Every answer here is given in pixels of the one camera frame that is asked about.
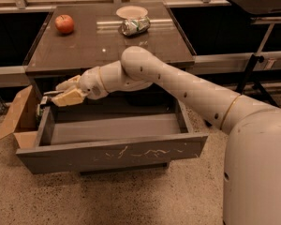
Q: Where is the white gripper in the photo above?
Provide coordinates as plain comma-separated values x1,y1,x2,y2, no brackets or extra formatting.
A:
52,67,109,107

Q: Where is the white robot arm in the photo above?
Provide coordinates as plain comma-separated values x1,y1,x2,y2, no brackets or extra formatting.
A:
52,46,281,225

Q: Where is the open grey top drawer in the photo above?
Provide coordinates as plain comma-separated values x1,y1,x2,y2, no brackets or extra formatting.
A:
16,89,208,173

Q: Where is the grey drawer cabinet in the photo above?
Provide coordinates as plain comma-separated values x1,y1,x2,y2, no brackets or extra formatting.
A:
22,1,198,176

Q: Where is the cardboard box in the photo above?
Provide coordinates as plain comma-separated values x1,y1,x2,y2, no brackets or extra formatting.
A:
0,85,39,149

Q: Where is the red apple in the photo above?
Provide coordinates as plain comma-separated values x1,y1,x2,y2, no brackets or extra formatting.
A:
54,14,74,34

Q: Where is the crushed green soda can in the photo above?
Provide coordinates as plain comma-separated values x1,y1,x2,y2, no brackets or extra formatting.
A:
121,17,151,37

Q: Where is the white paper bowl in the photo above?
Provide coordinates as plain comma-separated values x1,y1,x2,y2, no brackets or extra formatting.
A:
116,6,148,19

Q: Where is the black side table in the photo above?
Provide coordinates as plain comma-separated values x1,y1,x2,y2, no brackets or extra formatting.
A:
226,0,281,94

